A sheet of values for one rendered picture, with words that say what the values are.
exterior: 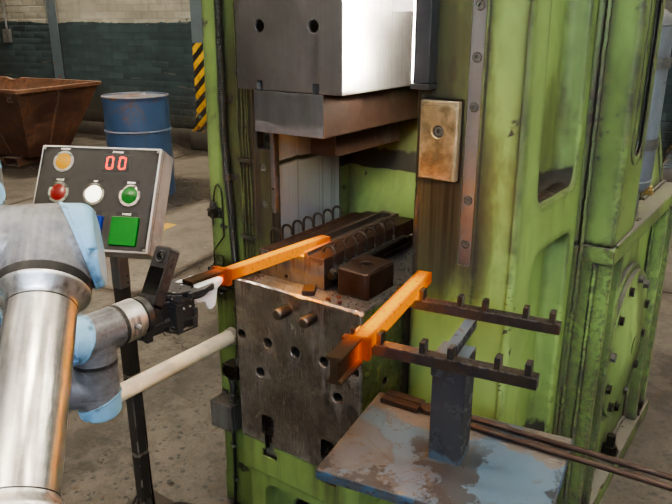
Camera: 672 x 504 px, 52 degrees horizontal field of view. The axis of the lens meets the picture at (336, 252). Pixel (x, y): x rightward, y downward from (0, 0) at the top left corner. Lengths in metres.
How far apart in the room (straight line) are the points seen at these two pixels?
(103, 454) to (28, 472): 1.97
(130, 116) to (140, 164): 4.32
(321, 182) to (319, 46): 0.58
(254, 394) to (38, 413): 1.05
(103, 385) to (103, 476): 1.41
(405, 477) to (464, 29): 0.88
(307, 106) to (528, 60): 0.47
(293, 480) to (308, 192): 0.77
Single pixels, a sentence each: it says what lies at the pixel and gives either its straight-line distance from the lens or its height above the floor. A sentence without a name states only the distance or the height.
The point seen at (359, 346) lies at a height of 1.03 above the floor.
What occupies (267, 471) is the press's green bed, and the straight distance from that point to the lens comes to 1.93.
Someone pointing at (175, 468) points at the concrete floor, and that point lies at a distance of 2.64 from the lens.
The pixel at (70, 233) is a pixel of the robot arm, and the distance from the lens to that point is 0.93.
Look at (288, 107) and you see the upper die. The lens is 1.58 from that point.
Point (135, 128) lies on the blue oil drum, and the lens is 6.19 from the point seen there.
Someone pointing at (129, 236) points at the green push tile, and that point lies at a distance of 1.82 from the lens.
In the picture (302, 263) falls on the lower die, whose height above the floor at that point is 0.97.
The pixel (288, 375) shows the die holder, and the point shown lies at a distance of 1.71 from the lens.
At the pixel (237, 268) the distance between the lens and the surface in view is 1.46.
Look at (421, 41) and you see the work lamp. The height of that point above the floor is 1.48.
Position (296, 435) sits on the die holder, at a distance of 1.78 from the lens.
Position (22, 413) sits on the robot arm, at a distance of 0.83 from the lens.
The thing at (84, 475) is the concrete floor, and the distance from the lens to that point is 2.69.
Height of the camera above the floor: 1.52
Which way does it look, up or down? 19 degrees down
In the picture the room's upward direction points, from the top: straight up
